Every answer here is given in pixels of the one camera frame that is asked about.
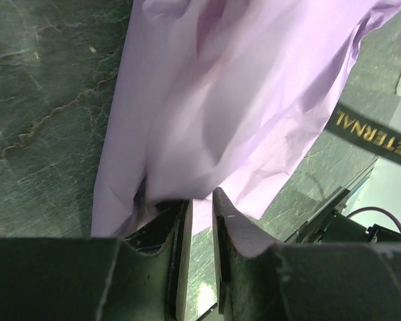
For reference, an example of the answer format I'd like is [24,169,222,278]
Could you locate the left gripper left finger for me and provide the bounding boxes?
[0,201,191,320]

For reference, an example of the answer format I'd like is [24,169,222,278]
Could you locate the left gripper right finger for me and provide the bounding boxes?
[213,189,401,320]

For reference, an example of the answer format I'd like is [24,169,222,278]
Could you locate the black ribbon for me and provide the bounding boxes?
[325,103,401,166]

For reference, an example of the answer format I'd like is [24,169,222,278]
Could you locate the purple flower bouquet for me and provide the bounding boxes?
[91,1,401,237]

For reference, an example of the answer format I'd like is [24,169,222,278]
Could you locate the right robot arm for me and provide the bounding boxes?
[285,187,401,243]

